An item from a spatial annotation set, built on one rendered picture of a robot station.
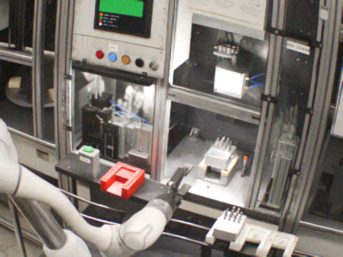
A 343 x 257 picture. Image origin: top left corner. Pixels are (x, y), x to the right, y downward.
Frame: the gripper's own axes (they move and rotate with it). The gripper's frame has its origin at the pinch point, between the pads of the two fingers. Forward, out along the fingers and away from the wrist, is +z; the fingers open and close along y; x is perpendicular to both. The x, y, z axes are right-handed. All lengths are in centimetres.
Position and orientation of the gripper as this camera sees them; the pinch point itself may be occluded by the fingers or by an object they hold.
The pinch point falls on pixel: (185, 179)
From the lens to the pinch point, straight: 194.8
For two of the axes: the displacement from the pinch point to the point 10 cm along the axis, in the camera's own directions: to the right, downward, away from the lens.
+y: 0.7, -8.7, -4.9
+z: 4.1, -4.2, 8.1
